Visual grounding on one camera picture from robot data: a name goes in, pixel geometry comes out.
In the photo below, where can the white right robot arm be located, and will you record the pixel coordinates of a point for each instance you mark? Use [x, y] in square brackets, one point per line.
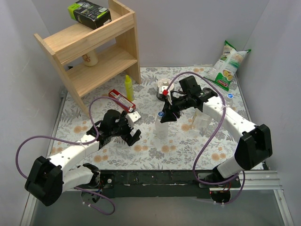
[254, 141]

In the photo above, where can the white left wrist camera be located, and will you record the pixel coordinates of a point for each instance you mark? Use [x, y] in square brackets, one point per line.
[133, 117]

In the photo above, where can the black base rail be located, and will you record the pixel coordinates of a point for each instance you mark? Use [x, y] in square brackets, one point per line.
[151, 183]

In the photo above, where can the clear plastic bottle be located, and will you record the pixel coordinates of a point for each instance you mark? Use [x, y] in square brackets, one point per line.
[161, 129]
[228, 102]

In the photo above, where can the yellow spray bottle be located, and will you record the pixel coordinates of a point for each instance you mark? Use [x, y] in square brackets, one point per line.
[129, 88]

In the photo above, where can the clear bottle with label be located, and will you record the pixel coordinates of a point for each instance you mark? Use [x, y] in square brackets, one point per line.
[200, 120]

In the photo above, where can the green chips bag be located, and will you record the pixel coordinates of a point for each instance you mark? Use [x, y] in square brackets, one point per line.
[223, 71]

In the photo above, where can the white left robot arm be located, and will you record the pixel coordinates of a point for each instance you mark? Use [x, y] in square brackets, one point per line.
[50, 177]

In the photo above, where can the wooden shelf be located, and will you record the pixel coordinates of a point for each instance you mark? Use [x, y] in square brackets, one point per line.
[73, 42]

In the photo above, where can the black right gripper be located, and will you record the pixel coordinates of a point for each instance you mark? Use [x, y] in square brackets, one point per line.
[172, 108]

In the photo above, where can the black green box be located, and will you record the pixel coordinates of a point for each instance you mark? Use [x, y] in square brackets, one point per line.
[89, 14]

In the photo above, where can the floral table mat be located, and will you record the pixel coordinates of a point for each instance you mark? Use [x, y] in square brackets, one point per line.
[176, 152]

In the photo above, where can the blue white cap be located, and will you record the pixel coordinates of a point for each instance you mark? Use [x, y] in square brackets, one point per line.
[160, 114]
[229, 95]

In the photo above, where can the beige cup on shelf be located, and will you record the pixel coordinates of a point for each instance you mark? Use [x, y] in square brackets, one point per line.
[90, 59]

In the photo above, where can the aluminium frame rail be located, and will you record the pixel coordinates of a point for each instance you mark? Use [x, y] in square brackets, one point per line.
[262, 180]

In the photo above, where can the red white box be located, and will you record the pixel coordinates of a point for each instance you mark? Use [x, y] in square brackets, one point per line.
[123, 102]

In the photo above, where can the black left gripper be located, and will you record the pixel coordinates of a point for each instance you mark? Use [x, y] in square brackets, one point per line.
[127, 133]

